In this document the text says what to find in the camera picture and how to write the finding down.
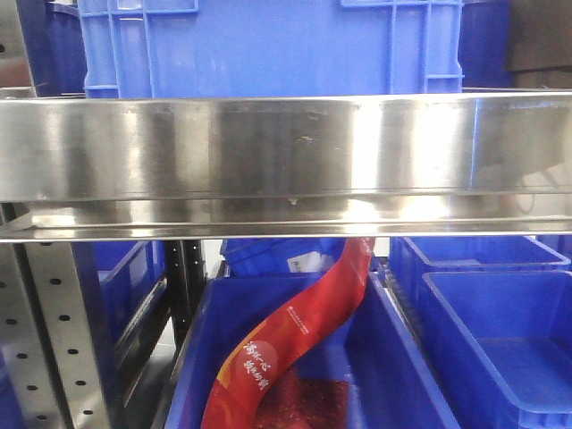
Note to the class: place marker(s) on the black perforated rack post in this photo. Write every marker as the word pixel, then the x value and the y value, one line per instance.
pixel 186 281

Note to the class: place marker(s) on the large blue crate on shelf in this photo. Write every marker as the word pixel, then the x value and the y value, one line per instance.
pixel 141 49

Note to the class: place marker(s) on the perforated steel shelf upright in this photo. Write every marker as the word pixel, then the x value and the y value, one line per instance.
pixel 56 345

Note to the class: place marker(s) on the blue bin left lower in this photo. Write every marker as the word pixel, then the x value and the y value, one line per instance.
pixel 127 272

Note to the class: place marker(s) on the stainless steel shelf beam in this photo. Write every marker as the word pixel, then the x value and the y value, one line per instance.
pixel 372 166

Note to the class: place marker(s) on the red printed snack bag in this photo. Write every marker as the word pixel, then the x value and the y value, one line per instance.
pixel 287 334

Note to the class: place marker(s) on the blue bin centre lower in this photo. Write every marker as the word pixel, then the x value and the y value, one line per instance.
pixel 381 377

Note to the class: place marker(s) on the blue bin centre rear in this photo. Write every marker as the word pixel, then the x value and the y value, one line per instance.
pixel 264 257

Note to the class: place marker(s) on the blue bin right rear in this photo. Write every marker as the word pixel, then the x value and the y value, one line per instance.
pixel 411 257

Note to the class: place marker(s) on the blue bin right front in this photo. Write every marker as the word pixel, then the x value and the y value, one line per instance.
pixel 500 344

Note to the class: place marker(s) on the blue bin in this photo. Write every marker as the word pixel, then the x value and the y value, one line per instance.
pixel 264 257
pixel 127 272
pixel 500 344
pixel 411 257
pixel 381 377

